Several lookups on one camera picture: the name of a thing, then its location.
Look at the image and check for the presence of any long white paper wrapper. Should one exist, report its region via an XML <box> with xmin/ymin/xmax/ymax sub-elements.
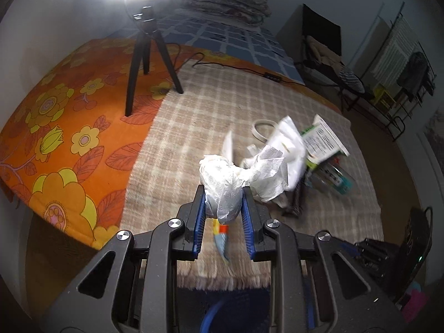
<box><xmin>212</xmin><ymin>130</ymin><xmax>233</xmax><ymax>265</ymax></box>

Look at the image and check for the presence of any white plastic bag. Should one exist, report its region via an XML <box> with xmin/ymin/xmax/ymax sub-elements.
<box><xmin>200</xmin><ymin>155</ymin><xmax>251</xmax><ymax>225</ymax></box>

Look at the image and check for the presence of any white paper towel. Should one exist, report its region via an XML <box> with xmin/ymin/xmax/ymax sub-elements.
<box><xmin>241</xmin><ymin>116</ymin><xmax>306</xmax><ymax>202</ymax></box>

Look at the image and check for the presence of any clear bottle teal cap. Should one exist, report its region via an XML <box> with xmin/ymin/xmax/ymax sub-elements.
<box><xmin>305</xmin><ymin>156</ymin><xmax>354</xmax><ymax>195</ymax></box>

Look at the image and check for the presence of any white green wet-wipes pack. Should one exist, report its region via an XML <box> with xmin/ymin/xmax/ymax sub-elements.
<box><xmin>302</xmin><ymin>114</ymin><xmax>349</xmax><ymax>171</ymax></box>

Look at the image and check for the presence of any blue plastic trash basket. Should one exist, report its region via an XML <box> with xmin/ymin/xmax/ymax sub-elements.
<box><xmin>199</xmin><ymin>287</ymin><xmax>280</xmax><ymax>332</ymax></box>

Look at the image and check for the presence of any white silicone wristband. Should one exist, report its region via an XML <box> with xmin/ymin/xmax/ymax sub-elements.
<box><xmin>251</xmin><ymin>119</ymin><xmax>278</xmax><ymax>143</ymax></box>

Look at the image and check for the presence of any beige plaid blanket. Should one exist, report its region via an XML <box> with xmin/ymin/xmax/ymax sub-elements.
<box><xmin>119</xmin><ymin>59</ymin><xmax>385</xmax><ymax>291</ymax></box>

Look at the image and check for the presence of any orange floral bedsheet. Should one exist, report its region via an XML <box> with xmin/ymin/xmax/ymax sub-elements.
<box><xmin>0</xmin><ymin>37</ymin><xmax>342</xmax><ymax>251</ymax></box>

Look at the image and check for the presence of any striped cloth on chair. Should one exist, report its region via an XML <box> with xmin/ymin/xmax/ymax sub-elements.
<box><xmin>339</xmin><ymin>66</ymin><xmax>365</xmax><ymax>94</ymax></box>

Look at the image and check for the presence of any yellow black box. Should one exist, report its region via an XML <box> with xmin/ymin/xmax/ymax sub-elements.
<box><xmin>372</xmin><ymin>84</ymin><xmax>395</xmax><ymax>110</ymax></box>

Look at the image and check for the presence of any blue checked bedsheet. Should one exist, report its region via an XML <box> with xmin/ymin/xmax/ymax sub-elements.
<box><xmin>157</xmin><ymin>11</ymin><xmax>305</xmax><ymax>84</ymax></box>

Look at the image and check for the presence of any beige cloth on chair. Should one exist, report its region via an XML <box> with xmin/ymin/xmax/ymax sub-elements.
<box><xmin>306</xmin><ymin>35</ymin><xmax>344</xmax><ymax>74</ymax></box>

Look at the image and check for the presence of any black folding chair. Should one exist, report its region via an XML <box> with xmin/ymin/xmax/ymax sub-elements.
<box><xmin>300</xmin><ymin>4</ymin><xmax>366</xmax><ymax>111</ymax></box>

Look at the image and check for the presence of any black metal drying rack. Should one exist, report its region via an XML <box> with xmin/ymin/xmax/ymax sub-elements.
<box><xmin>349</xmin><ymin>3</ymin><xmax>437</xmax><ymax>142</ymax></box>

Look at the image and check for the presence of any dark hanging garment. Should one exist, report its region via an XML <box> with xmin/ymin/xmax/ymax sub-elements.
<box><xmin>397</xmin><ymin>51</ymin><xmax>428</xmax><ymax>98</ymax></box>

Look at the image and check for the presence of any folded floral quilt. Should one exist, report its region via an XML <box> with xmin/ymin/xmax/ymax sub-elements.
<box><xmin>182</xmin><ymin>0</ymin><xmax>272</xmax><ymax>27</ymax></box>

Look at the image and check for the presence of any black mini tripod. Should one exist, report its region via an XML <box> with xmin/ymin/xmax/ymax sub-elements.
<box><xmin>125</xmin><ymin>5</ymin><xmax>184</xmax><ymax>117</ymax></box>

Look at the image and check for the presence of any black inline cable remote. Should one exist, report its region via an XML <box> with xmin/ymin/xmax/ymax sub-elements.
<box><xmin>263</xmin><ymin>72</ymin><xmax>282</xmax><ymax>83</ymax></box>

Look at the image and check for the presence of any black power cable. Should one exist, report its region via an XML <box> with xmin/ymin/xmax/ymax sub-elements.
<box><xmin>166</xmin><ymin>44</ymin><xmax>306</xmax><ymax>86</ymax></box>

